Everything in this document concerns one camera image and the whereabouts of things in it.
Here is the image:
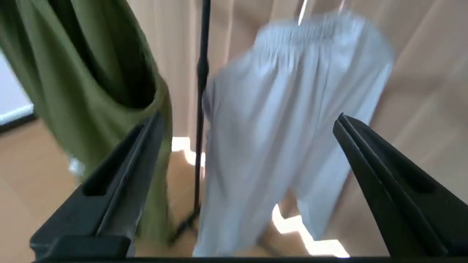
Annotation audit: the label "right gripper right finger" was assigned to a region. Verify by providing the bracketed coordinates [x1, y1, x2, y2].
[332, 112, 468, 258]

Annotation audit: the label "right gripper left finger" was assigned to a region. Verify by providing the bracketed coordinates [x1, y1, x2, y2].
[29, 110, 165, 260]

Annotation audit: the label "green garment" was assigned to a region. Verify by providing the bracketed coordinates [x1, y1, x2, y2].
[0, 0, 176, 244]

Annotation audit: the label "pale grey shorts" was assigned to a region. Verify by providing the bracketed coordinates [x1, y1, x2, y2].
[192, 9, 395, 258]

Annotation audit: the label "black clothes rack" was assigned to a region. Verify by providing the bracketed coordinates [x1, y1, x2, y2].
[167, 0, 213, 245]

